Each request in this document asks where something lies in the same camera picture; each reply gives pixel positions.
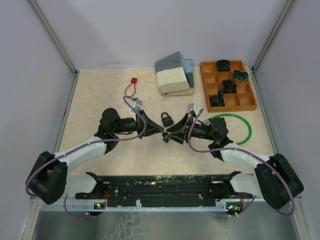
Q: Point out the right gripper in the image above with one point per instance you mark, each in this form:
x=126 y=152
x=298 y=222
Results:
x=179 y=137

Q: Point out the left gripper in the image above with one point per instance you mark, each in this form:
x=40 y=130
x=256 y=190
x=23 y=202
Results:
x=152 y=131

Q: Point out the black Kaijing padlock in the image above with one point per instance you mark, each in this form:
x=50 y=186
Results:
x=166 y=119

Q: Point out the black-headed key bunch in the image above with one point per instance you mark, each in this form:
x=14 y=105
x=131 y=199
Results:
x=165 y=137

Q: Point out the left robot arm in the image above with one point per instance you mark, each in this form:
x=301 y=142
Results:
x=48 y=177

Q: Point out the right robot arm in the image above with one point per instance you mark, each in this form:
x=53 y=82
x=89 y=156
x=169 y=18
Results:
x=269 y=177

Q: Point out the dark rolled item lower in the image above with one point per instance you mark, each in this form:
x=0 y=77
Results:
x=217 y=100

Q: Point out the dark rolled item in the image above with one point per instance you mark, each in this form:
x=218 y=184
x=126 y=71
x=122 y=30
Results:
x=217 y=100
x=240 y=76
x=223 y=65
x=229 y=86

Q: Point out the folded grey beige cloth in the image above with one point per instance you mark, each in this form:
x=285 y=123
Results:
x=174 y=75

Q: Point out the dark rolled item middle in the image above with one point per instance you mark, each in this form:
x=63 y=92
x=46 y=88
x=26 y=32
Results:
x=229 y=86

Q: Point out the wooden compartment tray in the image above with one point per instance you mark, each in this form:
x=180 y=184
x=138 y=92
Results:
x=243 y=100

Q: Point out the dark rolled item top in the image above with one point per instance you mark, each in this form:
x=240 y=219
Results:
x=223 y=65

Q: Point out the dark rolled item right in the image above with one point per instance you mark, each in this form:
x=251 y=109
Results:
x=240 y=76

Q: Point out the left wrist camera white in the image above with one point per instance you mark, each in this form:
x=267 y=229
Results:
x=136 y=104

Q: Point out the red cable seal lock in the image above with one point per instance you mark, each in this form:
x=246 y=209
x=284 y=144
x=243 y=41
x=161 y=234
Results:
x=130 y=90

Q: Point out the green cable lock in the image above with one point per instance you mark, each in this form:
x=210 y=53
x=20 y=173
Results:
x=250 y=131

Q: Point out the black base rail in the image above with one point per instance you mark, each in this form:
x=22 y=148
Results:
x=162 y=190

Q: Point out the aluminium frame post left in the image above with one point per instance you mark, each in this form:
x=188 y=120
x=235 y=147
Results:
x=57 y=43

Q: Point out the aluminium frame post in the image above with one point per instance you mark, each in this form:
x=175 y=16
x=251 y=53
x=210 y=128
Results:
x=57 y=43
x=275 y=30

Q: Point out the aluminium frame post right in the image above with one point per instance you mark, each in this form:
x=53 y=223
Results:
x=275 y=30

